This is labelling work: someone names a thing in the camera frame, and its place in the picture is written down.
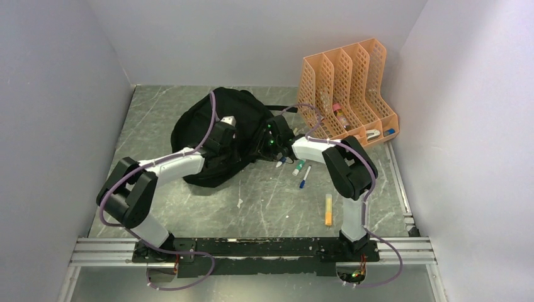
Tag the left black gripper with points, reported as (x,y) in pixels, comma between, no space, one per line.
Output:
(234,158)

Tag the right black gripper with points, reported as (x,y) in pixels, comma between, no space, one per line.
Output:
(271,156)

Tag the black student backpack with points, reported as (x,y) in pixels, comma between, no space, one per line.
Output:
(194,127)

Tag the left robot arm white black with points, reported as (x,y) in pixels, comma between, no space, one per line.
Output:
(128,192)

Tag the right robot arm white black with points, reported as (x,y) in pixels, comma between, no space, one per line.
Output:
(352,172)

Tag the blue white marker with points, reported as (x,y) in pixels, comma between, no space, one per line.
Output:
(280,162)

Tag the green capped white marker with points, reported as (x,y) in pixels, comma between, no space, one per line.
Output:
(298,167)

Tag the blue capped white pen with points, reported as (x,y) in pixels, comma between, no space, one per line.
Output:
(303,181)

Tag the pink capped bottle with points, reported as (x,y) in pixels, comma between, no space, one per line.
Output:
(340,116)

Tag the yellow highlighter marker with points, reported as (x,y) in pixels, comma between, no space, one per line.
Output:
(328,210)

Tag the orange plastic file organizer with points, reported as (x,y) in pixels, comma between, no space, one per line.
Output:
(351,76)

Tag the silver stapler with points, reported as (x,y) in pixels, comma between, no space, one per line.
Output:
(372,134)

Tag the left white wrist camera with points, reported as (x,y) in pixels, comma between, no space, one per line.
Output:
(231,120)

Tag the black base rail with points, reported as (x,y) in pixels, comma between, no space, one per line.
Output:
(251,256)

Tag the aluminium frame rail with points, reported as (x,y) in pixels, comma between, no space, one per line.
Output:
(118,252)

